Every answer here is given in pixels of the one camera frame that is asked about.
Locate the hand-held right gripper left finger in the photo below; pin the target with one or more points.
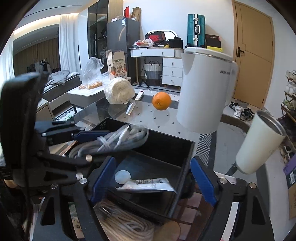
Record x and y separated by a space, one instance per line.
103 182

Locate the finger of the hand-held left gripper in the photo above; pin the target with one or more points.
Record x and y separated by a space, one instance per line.
90 136
69 160

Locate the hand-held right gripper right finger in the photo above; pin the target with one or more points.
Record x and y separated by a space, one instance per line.
203 183

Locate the white round ball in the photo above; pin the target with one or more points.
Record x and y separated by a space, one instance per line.
122 177

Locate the clear printed plastic packet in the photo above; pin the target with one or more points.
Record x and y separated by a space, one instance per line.
150 184

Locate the black cardboard box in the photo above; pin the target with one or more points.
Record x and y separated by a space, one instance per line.
166 148

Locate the striped floor rug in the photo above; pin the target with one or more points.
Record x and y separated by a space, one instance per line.
204 148

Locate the grey white side table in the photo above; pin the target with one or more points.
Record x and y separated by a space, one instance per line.
85 97

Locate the wrapped napa cabbage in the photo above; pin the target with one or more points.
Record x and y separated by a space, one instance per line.
119 90

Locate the clear bag of kumquats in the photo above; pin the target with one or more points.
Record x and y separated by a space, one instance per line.
91 74

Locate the grey bed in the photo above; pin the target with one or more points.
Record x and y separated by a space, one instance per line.
57 81

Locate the white tumbler cup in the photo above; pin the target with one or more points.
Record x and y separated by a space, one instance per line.
256 146

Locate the printed fruit carton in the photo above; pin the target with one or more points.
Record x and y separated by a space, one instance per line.
116 64

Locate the orange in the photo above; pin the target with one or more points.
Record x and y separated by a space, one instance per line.
161 100

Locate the white sneaker pair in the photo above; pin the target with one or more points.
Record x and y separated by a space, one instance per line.
235 109

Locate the dark sneaker pair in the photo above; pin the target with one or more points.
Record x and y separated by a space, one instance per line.
247 113

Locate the purple bag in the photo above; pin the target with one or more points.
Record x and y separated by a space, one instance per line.
290 169

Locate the white woven basket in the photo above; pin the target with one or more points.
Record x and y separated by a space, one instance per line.
152 71

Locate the white electric kettle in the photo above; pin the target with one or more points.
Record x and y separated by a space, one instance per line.
203 92

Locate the open cardboard box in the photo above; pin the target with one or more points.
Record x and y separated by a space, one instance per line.
292 199

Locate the white curtain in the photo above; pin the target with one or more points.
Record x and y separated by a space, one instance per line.
67 44

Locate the dark grey fridge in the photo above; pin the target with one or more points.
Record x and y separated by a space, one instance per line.
122 34

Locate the white dresser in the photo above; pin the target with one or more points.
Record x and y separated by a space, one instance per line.
171 67

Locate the bag of food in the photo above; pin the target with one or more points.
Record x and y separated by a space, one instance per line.
143 42

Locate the dark glass wardrobe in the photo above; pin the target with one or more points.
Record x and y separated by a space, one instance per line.
98 27

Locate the black red shoe bag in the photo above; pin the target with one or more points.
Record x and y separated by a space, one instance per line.
155 37

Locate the shoe rack with shoes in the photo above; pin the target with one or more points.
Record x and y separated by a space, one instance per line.
289 99

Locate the black cloth pile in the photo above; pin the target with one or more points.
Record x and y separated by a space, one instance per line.
173 42

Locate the red flat box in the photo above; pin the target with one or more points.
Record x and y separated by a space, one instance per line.
126 12

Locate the brown cardboard box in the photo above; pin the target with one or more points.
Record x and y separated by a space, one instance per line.
135 12

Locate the white rimmed mirror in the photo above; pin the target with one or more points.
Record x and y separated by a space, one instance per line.
170 31

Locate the yellow flat box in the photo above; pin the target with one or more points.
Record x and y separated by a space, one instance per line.
215 48

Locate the wooden door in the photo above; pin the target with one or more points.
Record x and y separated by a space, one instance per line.
254 53

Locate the black flat boxes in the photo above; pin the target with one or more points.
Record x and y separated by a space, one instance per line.
212 39

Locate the teal suitcase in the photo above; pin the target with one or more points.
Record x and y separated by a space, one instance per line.
196 30

